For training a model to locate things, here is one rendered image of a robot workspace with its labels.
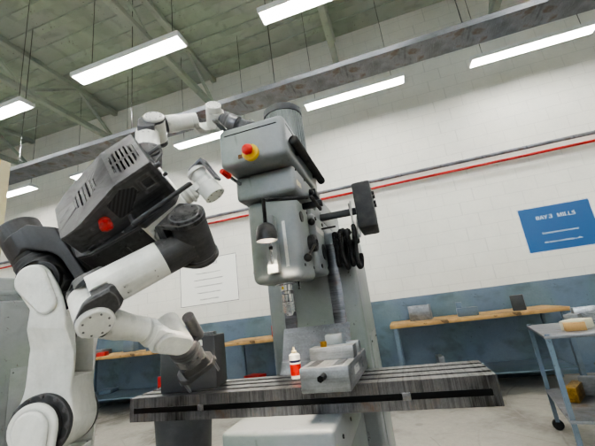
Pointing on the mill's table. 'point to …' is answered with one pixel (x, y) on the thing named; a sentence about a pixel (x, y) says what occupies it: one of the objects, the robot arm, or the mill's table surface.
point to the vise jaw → (333, 352)
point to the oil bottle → (295, 364)
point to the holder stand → (212, 378)
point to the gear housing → (272, 186)
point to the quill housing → (288, 210)
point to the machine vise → (344, 378)
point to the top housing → (279, 150)
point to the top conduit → (305, 158)
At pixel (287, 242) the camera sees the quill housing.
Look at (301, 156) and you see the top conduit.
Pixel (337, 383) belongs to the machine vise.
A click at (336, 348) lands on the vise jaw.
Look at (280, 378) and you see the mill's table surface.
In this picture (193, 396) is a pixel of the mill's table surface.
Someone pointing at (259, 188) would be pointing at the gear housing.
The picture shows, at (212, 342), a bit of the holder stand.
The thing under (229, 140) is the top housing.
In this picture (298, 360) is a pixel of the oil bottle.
